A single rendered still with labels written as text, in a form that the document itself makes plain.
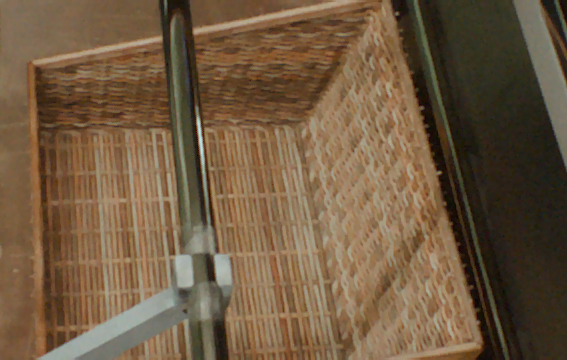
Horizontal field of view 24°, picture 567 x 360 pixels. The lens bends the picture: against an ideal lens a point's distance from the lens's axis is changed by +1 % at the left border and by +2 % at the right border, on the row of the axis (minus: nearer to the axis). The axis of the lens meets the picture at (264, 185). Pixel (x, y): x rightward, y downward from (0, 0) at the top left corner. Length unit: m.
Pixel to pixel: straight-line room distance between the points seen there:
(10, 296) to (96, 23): 0.51
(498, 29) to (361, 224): 0.37
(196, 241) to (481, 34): 0.56
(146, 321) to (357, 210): 0.69
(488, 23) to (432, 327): 0.35
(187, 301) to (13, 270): 0.75
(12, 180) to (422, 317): 0.62
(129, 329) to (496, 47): 0.58
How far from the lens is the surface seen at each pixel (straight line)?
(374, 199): 1.72
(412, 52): 1.84
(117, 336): 1.14
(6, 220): 1.85
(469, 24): 1.57
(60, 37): 2.07
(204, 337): 1.04
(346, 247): 1.78
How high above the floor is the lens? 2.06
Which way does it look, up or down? 51 degrees down
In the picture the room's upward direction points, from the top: 10 degrees clockwise
